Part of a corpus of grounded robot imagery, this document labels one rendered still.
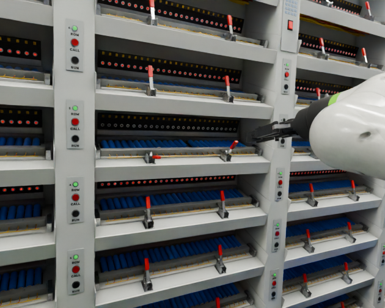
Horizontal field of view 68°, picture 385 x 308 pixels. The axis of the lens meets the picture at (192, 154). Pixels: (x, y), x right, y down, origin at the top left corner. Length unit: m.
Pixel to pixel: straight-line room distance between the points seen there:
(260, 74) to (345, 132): 0.73
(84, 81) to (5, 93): 0.17
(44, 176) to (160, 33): 0.49
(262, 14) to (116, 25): 0.58
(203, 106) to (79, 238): 0.52
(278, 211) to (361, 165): 0.71
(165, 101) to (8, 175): 0.44
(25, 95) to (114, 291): 0.60
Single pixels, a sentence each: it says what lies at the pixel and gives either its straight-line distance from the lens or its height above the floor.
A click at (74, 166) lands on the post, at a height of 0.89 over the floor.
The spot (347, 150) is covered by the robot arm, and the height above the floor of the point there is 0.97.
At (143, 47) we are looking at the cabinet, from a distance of 1.06.
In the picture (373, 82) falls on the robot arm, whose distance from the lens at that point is 0.57.
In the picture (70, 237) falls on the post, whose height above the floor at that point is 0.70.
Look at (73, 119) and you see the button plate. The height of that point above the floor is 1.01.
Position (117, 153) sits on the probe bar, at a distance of 0.86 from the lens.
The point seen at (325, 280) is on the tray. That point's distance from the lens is 1.56.
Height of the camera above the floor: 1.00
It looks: 5 degrees down
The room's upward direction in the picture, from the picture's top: 2 degrees clockwise
